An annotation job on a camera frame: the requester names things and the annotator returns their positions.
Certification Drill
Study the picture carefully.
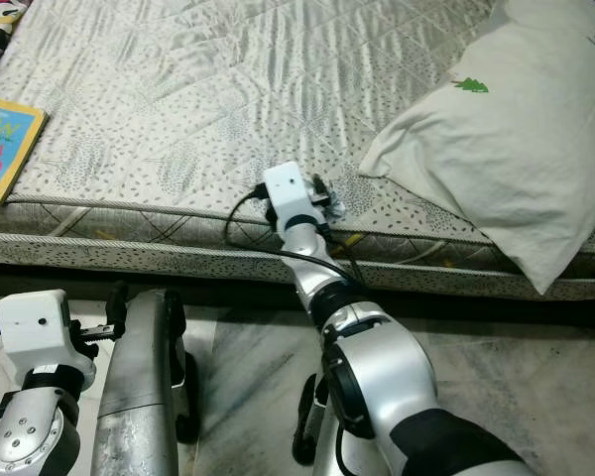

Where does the blue yellow children's book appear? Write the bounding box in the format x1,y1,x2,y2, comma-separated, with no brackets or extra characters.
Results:
0,92,48,206

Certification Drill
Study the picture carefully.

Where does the white pillow with green print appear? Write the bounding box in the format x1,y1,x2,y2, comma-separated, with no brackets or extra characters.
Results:
359,0,595,296

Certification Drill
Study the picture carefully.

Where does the white quilted mattress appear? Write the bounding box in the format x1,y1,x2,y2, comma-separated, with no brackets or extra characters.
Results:
0,0,595,301

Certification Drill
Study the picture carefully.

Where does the silver right robot leg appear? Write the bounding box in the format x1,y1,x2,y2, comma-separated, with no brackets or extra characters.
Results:
293,372,348,476

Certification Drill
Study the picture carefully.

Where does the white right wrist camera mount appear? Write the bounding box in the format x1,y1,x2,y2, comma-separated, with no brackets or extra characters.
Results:
261,162,324,235

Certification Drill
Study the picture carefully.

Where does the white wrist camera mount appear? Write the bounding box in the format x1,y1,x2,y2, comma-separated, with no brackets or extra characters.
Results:
0,290,86,373
261,162,324,235

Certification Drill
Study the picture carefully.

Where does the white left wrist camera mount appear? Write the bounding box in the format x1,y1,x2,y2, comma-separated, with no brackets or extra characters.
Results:
0,290,86,373

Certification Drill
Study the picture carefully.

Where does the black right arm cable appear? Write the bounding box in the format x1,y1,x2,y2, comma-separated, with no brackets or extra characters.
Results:
223,183,363,289

